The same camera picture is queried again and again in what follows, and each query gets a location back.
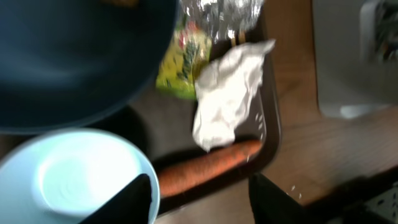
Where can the grey dishwasher rack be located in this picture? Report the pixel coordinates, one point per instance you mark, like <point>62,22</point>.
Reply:
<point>351,79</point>

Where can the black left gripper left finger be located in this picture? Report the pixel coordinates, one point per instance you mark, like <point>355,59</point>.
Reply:
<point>129,206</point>

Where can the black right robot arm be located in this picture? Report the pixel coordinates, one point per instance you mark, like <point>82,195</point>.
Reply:
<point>361,200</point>

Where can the left wooden chopstick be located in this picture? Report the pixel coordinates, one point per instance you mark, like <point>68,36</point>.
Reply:
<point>233,42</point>

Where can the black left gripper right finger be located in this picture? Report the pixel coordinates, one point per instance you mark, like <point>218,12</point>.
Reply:
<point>271,205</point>

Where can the orange carrot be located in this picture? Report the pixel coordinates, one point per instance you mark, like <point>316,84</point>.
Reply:
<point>186,175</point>

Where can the dark brown serving tray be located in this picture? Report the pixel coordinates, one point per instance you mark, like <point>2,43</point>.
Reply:
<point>158,123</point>

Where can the dark blue plate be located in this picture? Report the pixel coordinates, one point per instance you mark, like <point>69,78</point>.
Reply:
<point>68,63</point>

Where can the crumpled foil snack wrapper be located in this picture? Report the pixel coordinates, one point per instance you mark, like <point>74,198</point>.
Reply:
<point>200,25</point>

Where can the right wooden chopstick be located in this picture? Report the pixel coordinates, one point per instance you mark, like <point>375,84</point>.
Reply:
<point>241,37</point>

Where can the light blue bowl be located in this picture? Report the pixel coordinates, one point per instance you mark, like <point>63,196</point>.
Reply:
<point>65,176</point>

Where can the crumpled white paper napkin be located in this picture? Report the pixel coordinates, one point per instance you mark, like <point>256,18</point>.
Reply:
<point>224,92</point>

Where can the wooden chopstick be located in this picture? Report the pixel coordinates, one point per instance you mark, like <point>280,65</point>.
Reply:
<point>233,42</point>
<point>241,37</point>

